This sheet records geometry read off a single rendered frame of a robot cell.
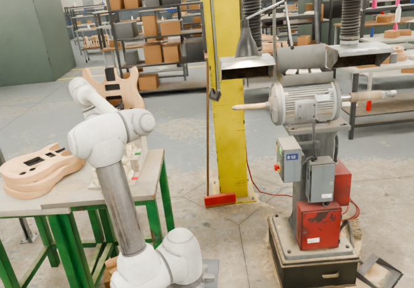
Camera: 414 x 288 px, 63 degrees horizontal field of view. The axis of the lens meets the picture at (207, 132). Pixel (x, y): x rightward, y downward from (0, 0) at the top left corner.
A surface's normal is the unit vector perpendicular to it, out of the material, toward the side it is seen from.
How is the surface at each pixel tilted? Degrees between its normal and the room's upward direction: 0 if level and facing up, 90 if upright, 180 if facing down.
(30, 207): 0
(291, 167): 90
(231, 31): 90
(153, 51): 90
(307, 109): 90
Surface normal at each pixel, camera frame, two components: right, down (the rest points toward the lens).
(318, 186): 0.03, 0.39
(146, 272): 0.58, 0.00
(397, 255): -0.09, -0.92
